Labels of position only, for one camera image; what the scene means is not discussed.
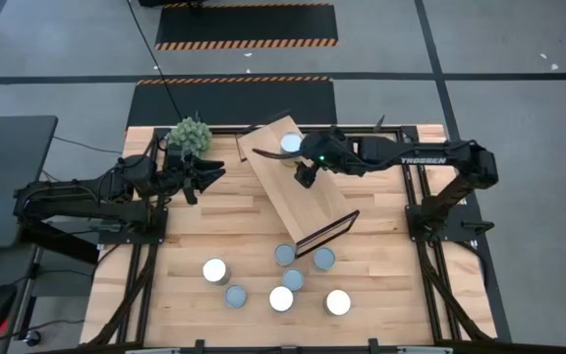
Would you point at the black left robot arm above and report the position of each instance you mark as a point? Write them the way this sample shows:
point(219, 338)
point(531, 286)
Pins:
point(76, 196)

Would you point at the black hazard-striped floor mat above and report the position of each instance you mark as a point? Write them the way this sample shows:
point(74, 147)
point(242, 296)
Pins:
point(246, 24)
point(234, 103)

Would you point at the tall can with peach picture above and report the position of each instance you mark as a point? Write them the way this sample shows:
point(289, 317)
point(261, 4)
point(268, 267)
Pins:
point(215, 270)

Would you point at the black aluminium table frame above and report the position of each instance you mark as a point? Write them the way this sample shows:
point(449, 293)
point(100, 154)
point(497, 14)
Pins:
point(409, 134)

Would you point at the tall Carrots label can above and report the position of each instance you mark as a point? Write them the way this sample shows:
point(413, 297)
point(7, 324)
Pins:
point(290, 141)

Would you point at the wooden tray board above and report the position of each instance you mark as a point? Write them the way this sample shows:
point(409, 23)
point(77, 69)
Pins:
point(302, 201)

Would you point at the teal Tuna Fish can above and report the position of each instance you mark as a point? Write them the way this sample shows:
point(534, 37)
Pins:
point(236, 296)

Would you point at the black table edge clamp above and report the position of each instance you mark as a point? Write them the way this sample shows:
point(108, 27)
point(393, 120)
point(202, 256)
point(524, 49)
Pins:
point(374, 346)
point(199, 347)

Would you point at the tall Oranges label can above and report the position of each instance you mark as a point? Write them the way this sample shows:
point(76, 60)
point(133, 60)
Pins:
point(337, 302)

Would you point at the short grey-lidded can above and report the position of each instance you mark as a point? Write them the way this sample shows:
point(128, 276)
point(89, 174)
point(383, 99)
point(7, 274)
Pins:
point(284, 254)

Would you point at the green plant in white pot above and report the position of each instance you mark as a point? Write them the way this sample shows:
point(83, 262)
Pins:
point(190, 137)

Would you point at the tall blue Peas can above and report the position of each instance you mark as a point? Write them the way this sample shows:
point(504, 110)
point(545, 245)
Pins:
point(281, 298)

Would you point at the black desk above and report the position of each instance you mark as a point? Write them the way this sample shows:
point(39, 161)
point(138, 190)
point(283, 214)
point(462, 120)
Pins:
point(13, 187)

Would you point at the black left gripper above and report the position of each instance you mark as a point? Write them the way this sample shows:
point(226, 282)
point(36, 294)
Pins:
point(177, 174)

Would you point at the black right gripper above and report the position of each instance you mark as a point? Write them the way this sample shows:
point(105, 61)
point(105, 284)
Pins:
point(332, 150)

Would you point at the short Sweet Peas can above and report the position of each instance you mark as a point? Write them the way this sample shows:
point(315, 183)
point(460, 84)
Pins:
point(293, 279)

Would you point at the black desk caster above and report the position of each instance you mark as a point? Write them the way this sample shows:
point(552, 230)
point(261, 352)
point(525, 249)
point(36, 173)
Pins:
point(32, 337)

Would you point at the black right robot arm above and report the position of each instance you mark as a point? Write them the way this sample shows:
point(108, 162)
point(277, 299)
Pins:
point(425, 155)

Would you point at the white mixed vegetables can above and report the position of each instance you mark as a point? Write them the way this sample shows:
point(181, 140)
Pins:
point(324, 258)

